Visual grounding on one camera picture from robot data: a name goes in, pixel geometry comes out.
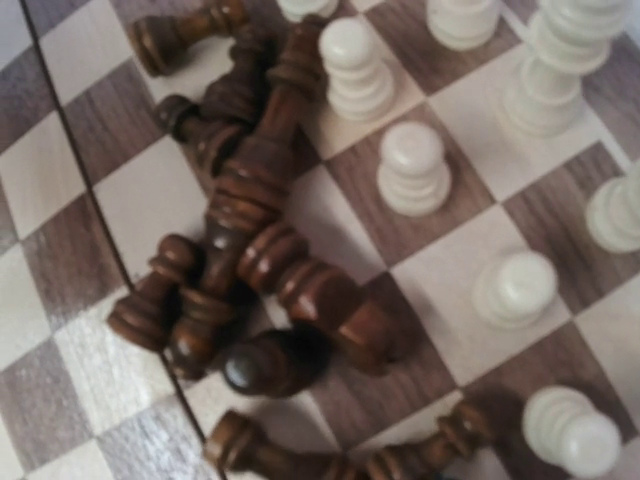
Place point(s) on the white queen piece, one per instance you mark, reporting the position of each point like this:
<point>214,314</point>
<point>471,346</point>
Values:
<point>612,213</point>

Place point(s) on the pile of dark chess pieces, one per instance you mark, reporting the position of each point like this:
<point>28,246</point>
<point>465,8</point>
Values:
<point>255,309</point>

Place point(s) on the white pawn piece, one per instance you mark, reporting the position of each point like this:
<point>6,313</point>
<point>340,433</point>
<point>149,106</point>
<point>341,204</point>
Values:
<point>513,290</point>
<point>361,86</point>
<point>413,177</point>
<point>562,426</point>

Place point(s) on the wooden folding chess board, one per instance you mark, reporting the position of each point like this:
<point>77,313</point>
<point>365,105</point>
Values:
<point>471,232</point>

